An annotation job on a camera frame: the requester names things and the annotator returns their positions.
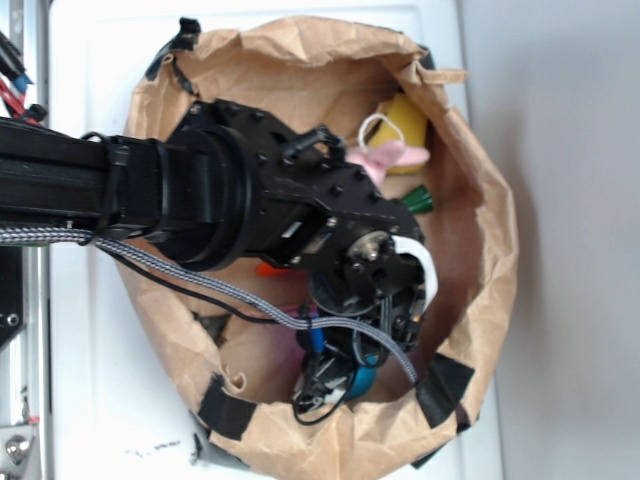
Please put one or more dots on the brown paper bag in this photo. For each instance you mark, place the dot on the brown paper bag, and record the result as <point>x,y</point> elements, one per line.
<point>309,70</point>

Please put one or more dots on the blue yarn ball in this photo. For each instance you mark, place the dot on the blue yarn ball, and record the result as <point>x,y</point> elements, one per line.
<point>364,377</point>

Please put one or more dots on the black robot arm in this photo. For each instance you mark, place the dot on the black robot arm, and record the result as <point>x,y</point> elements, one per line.
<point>232,181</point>

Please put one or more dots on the aluminium rail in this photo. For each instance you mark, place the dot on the aluminium rail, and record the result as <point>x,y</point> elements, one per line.
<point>26,445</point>

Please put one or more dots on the pink plush bunny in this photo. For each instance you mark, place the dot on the pink plush bunny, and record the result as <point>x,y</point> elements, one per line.
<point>377,161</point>

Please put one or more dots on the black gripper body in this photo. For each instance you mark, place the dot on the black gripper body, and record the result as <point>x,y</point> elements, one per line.
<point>386,283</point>

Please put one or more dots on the yellow plush toy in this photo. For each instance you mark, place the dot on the yellow plush toy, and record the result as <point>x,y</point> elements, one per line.
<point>397,119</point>

